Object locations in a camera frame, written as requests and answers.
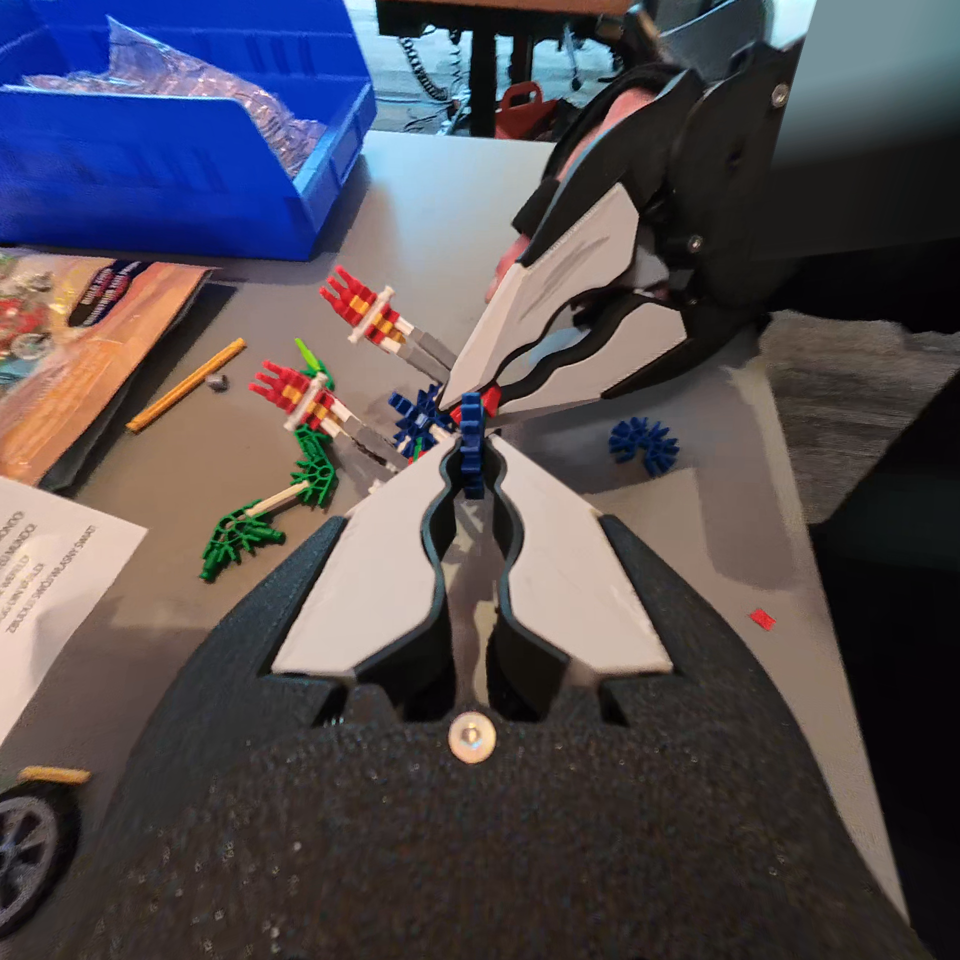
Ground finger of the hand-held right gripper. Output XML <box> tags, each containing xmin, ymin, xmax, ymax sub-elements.
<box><xmin>437</xmin><ymin>182</ymin><xmax>643</xmax><ymax>414</ymax></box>
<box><xmin>495</xmin><ymin>292</ymin><xmax>689</xmax><ymax>430</ymax></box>

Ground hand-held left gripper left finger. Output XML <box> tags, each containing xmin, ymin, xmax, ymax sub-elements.
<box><xmin>270</xmin><ymin>435</ymin><xmax>462</xmax><ymax>680</ymax></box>

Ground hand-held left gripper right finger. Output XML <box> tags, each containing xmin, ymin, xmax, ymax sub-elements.
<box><xmin>486</xmin><ymin>433</ymin><xmax>675</xmax><ymax>687</ymax></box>

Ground blue snowflake connector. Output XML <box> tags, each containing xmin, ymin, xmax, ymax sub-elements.
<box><xmin>607</xmin><ymin>416</ymin><xmax>680</xmax><ymax>477</ymax></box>
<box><xmin>459</xmin><ymin>392</ymin><xmax>489</xmax><ymax>500</ymax></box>

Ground colourful construction toy model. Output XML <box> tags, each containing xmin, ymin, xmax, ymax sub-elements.
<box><xmin>247</xmin><ymin>266</ymin><xmax>504</xmax><ymax>481</ymax></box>

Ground person's right forearm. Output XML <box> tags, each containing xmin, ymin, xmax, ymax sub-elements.
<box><xmin>750</xmin><ymin>240</ymin><xmax>960</xmax><ymax>331</ymax></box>

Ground person's right hand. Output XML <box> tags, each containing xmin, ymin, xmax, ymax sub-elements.
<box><xmin>486</xmin><ymin>84</ymin><xmax>661</xmax><ymax>303</ymax></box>

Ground red tool bag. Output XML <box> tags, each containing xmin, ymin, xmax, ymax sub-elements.
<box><xmin>495</xmin><ymin>81</ymin><xmax>560</xmax><ymax>140</ymax></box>

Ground long yellow rod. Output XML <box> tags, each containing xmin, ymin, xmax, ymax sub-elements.
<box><xmin>126</xmin><ymin>337</ymin><xmax>247</xmax><ymax>434</ymax></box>

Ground dark grey sheet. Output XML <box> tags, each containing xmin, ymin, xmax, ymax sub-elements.
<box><xmin>37</xmin><ymin>277</ymin><xmax>237</xmax><ymax>496</ymax></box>

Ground toy models instruction sheet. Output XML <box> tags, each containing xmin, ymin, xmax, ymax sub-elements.
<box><xmin>0</xmin><ymin>476</ymin><xmax>149</xmax><ymax>744</ymax></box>

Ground person's torso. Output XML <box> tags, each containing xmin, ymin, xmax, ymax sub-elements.
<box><xmin>810</xmin><ymin>378</ymin><xmax>960</xmax><ymax>960</ymax></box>

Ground brown plastic bag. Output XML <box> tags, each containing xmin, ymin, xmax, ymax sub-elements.
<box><xmin>0</xmin><ymin>251</ymin><xmax>211</xmax><ymax>487</ymax></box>

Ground black wheel with grey hub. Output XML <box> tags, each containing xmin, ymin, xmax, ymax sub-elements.
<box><xmin>0</xmin><ymin>780</ymin><xmax>82</xmax><ymax>927</ymax></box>

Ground blue plastic bin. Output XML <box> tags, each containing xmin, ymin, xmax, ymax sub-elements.
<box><xmin>0</xmin><ymin>0</ymin><xmax>378</xmax><ymax>262</ymax></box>

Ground clear plastic bag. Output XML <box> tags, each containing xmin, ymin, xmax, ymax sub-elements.
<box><xmin>22</xmin><ymin>15</ymin><xmax>327</xmax><ymax>177</ymax></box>

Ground green connector chain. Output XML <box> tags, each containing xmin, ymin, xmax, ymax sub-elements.
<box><xmin>197</xmin><ymin>336</ymin><xmax>340</xmax><ymax>584</ymax></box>

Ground black coiled cable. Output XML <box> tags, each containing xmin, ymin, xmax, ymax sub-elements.
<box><xmin>397</xmin><ymin>33</ymin><xmax>451</xmax><ymax>102</ymax></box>

